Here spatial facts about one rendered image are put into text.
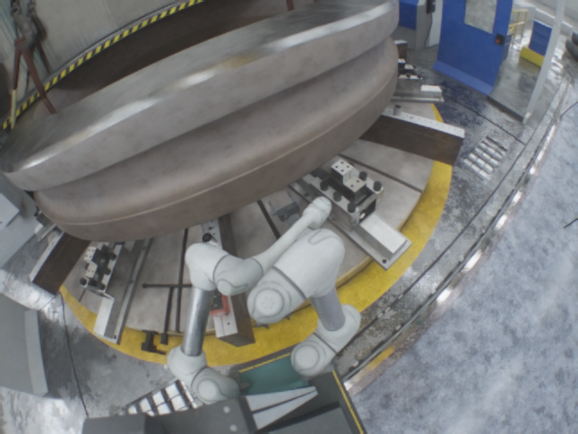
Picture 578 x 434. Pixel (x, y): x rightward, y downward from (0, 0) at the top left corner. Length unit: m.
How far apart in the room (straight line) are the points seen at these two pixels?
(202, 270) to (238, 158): 0.79
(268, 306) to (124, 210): 1.42
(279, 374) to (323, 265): 0.89
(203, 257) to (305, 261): 0.51
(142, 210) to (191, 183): 0.36
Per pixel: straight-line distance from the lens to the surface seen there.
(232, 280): 0.99
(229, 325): 1.63
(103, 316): 2.58
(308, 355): 1.19
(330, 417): 1.34
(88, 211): 2.17
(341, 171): 1.86
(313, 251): 0.70
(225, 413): 0.42
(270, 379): 1.49
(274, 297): 0.64
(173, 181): 1.69
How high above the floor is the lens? 2.17
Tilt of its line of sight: 54 degrees down
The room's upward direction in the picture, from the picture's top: 16 degrees counter-clockwise
